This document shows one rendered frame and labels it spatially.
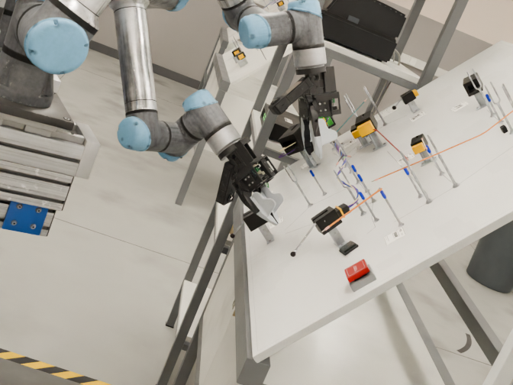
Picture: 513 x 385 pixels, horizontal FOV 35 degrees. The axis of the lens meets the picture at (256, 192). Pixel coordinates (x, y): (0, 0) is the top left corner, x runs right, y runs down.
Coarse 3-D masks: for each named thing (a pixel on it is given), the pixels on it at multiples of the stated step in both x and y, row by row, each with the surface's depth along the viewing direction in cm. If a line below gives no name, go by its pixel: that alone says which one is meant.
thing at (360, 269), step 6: (354, 264) 173; (360, 264) 172; (366, 264) 170; (348, 270) 172; (354, 270) 171; (360, 270) 169; (366, 270) 169; (348, 276) 170; (354, 276) 169; (360, 276) 169
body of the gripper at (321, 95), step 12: (300, 72) 185; (312, 72) 184; (324, 72) 186; (324, 84) 187; (312, 96) 186; (324, 96) 186; (336, 96) 186; (300, 108) 191; (324, 108) 187; (336, 108) 188
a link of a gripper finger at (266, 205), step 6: (258, 192) 188; (252, 198) 189; (258, 198) 188; (264, 198) 188; (270, 198) 187; (258, 204) 189; (264, 204) 188; (270, 204) 187; (264, 210) 189; (270, 210) 188; (264, 216) 189; (270, 216) 190; (270, 222) 189; (276, 222) 190
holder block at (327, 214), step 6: (324, 210) 195; (330, 210) 193; (318, 216) 194; (324, 216) 192; (330, 216) 192; (336, 216) 193; (318, 222) 192; (324, 222) 192; (330, 222) 193; (336, 222) 193; (318, 228) 194; (330, 228) 193; (324, 234) 193
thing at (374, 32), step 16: (336, 0) 277; (352, 0) 277; (368, 0) 277; (336, 16) 279; (352, 16) 278; (368, 16) 279; (384, 16) 279; (400, 16) 280; (336, 32) 280; (352, 32) 280; (368, 32) 280; (384, 32) 282; (352, 48) 282; (368, 48) 282; (384, 48) 282
